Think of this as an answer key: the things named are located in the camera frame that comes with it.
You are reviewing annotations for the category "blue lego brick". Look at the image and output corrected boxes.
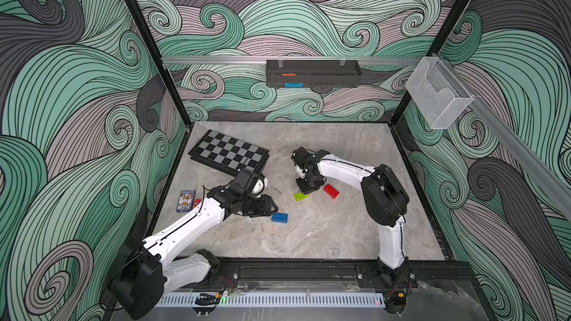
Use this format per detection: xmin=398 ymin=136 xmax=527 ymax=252
xmin=271 ymin=213 xmax=288 ymax=224

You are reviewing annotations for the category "lime green lego brick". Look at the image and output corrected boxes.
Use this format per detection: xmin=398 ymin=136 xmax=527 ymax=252
xmin=294 ymin=193 xmax=309 ymax=202

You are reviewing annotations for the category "red lego brick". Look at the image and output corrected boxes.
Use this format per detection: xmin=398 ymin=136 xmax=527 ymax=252
xmin=324 ymin=184 xmax=340 ymax=199

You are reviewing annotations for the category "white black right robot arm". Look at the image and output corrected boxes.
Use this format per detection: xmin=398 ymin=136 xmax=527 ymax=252
xmin=291 ymin=148 xmax=410 ymax=289

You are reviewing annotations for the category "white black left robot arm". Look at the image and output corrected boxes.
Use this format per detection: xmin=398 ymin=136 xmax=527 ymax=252
xmin=105 ymin=186 xmax=278 ymax=320

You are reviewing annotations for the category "black grey chessboard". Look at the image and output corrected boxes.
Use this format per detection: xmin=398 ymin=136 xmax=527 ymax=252
xmin=189 ymin=129 xmax=269 ymax=176

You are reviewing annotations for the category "playing card box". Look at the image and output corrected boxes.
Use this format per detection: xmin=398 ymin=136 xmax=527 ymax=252
xmin=175 ymin=190 xmax=196 ymax=213

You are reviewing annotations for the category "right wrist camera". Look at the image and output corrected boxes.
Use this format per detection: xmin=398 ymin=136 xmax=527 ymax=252
xmin=291 ymin=147 xmax=315 ymax=171

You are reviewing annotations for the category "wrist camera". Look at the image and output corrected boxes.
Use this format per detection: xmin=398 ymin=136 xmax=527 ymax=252
xmin=291 ymin=147 xmax=315 ymax=171
xmin=229 ymin=169 xmax=269 ymax=197

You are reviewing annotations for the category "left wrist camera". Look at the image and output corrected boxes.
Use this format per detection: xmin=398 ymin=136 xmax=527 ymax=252
xmin=229 ymin=169 xmax=269 ymax=197

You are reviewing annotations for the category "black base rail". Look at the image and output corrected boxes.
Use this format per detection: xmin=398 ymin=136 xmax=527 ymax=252
xmin=187 ymin=257 xmax=477 ymax=291

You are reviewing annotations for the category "black wall tray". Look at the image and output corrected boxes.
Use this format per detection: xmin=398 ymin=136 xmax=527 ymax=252
xmin=266 ymin=59 xmax=363 ymax=90

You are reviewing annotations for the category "white slotted cable duct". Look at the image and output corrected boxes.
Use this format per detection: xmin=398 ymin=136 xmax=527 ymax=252
xmin=155 ymin=292 xmax=386 ymax=309

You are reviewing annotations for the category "clear plastic wall bin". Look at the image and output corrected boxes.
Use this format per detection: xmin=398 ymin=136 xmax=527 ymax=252
xmin=405 ymin=56 xmax=474 ymax=130

